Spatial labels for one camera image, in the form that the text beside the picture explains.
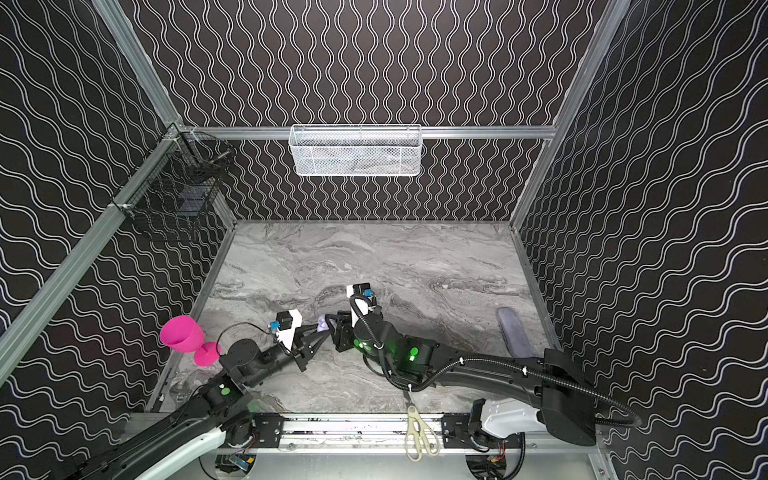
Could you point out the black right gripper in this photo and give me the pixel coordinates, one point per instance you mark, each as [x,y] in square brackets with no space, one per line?
[344,330]

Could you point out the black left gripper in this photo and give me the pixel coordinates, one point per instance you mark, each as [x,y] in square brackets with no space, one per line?
[303,351]

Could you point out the purple earbud charging case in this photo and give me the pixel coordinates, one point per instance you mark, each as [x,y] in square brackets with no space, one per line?
[324,324]

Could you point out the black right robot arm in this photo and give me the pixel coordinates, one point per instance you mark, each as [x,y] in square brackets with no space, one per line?
[547,393]

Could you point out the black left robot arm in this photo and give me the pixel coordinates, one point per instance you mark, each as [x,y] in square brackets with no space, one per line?
[216,413]

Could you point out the grey purple glasses case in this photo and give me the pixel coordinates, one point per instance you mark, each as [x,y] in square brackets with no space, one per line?
[513,332]

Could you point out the pink plastic goblet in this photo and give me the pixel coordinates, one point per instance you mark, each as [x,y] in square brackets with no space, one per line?
[183,334]

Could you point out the aluminium back horizontal bar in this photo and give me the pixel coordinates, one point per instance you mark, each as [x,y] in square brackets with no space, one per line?
[372,131]

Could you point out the aluminium left side bar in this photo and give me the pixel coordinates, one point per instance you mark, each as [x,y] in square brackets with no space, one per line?
[20,336]

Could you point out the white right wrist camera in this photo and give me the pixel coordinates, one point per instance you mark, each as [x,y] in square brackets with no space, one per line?
[364,295]

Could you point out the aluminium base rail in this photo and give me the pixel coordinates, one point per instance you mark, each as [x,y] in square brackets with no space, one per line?
[354,433]

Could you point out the beige handled scissors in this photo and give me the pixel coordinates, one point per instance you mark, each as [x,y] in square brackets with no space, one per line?
[420,439]

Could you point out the white wire basket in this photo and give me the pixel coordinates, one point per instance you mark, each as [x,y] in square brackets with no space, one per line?
[325,156]

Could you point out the black wire basket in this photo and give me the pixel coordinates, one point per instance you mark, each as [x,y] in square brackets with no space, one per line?
[179,200]

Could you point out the aluminium corner frame post right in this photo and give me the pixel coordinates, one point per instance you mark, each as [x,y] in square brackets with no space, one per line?
[612,18]

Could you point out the aluminium corner frame post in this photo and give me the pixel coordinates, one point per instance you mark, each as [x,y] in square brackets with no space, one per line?
[126,39]
[612,18]

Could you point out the aluminium corner frame post left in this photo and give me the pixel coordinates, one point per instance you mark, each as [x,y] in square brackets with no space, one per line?
[126,39]

